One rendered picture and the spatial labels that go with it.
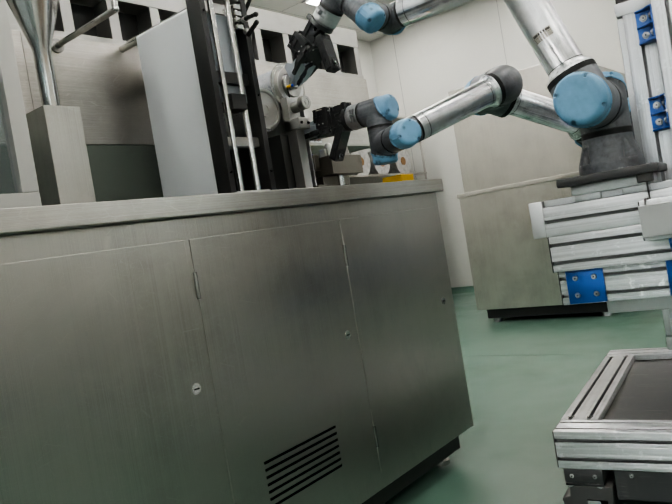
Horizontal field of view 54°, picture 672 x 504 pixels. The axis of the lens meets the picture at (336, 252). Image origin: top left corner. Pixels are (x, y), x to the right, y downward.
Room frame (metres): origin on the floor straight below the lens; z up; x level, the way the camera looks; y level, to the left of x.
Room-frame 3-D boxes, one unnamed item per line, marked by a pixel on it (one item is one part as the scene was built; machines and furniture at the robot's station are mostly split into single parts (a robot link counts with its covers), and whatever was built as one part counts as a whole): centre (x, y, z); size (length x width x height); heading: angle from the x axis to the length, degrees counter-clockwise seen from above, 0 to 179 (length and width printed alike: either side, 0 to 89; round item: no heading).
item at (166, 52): (1.88, 0.39, 1.17); 0.34 x 0.05 x 0.54; 51
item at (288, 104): (1.99, 0.05, 1.05); 0.06 x 0.05 x 0.31; 51
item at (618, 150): (1.62, -0.70, 0.87); 0.15 x 0.15 x 0.10
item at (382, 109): (1.92, -0.19, 1.11); 0.11 x 0.08 x 0.09; 51
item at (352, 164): (2.28, 0.07, 1.00); 0.40 x 0.16 x 0.06; 51
